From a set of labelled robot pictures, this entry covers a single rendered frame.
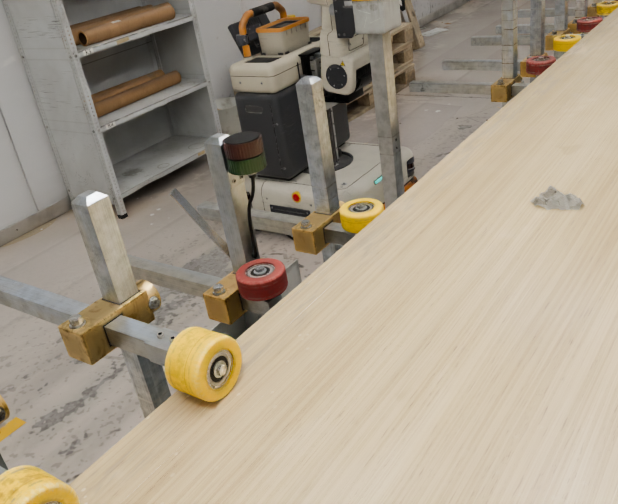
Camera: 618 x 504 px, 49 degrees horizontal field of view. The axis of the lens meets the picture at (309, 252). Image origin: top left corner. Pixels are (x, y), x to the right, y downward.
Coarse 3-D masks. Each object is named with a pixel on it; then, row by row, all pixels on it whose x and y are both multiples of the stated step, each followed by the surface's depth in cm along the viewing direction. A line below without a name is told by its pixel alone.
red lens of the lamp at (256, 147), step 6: (258, 132) 102; (258, 138) 99; (240, 144) 98; (246, 144) 98; (252, 144) 98; (258, 144) 99; (228, 150) 99; (234, 150) 98; (240, 150) 98; (246, 150) 98; (252, 150) 99; (258, 150) 99; (228, 156) 100; (234, 156) 99; (240, 156) 99; (246, 156) 99; (252, 156) 99
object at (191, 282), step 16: (128, 256) 128; (144, 272) 123; (160, 272) 120; (176, 272) 119; (192, 272) 119; (176, 288) 119; (192, 288) 117; (208, 288) 114; (256, 304) 108; (272, 304) 107
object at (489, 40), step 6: (474, 36) 249; (480, 36) 248; (486, 36) 246; (492, 36) 245; (498, 36) 243; (522, 36) 238; (528, 36) 237; (582, 36) 226; (474, 42) 248; (480, 42) 247; (486, 42) 246; (492, 42) 245; (498, 42) 243; (522, 42) 239; (528, 42) 237
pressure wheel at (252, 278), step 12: (252, 264) 108; (264, 264) 108; (276, 264) 107; (240, 276) 105; (252, 276) 105; (264, 276) 104; (276, 276) 104; (240, 288) 105; (252, 288) 103; (264, 288) 103; (276, 288) 104; (252, 300) 105; (264, 300) 104
